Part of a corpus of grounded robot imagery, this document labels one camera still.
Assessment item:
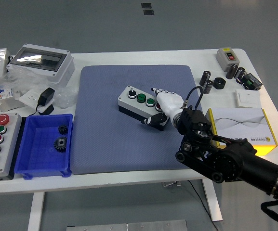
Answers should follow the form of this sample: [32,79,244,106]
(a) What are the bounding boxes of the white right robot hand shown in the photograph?
[141,87,185,126]

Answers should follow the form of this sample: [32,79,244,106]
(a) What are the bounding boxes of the grey four-button control box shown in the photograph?
[118,85,170,132]

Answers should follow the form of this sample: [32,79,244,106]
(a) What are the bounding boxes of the grey five-button control box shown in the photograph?
[0,112,23,181]

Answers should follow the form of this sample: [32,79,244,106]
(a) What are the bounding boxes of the black cylindrical capacitor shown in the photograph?
[234,67,246,81]
[225,64,238,80]
[203,80,213,94]
[199,70,212,87]

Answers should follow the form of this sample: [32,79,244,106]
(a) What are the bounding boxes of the black hexagonal nut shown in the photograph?
[212,77,226,90]

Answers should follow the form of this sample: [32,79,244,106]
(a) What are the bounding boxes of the blue-grey table mat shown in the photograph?
[70,64,214,176]

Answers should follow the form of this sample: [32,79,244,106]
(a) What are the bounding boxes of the white and yellow carton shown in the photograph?
[205,107,278,156]

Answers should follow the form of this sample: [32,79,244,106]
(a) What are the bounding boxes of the black module green terminal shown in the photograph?
[236,73,264,91]

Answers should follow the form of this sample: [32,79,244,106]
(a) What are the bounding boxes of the clear plastic bag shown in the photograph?
[0,69,79,110]

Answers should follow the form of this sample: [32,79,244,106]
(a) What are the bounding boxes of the small black gear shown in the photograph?
[57,124,69,135]

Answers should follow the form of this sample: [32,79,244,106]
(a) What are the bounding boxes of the white distribution box clear lid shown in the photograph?
[6,43,76,85]

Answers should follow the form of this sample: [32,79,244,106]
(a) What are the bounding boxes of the white table leg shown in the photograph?
[27,192,45,231]
[201,179,224,222]

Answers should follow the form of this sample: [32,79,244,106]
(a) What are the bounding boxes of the large black gear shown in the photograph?
[53,136,68,153]

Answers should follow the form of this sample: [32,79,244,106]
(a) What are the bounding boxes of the black power adapter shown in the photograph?
[29,87,55,116]

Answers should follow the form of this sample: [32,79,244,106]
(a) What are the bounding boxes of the grey metal plate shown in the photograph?
[66,219,188,231]

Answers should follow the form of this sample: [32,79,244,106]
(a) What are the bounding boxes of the blue plastic bin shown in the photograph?
[13,113,74,180]

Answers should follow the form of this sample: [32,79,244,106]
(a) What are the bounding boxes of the white circuit breaker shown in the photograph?
[0,87,25,113]

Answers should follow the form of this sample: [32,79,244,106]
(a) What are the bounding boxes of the grey switch box red button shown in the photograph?
[216,47,240,72]

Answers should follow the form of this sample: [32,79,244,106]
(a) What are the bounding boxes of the white wall switch panel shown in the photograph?
[235,89,261,108]

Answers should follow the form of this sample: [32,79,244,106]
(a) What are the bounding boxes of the black cable under table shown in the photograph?
[186,180,220,231]

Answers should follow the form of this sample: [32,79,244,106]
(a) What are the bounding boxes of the white wall socket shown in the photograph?
[19,89,55,114]

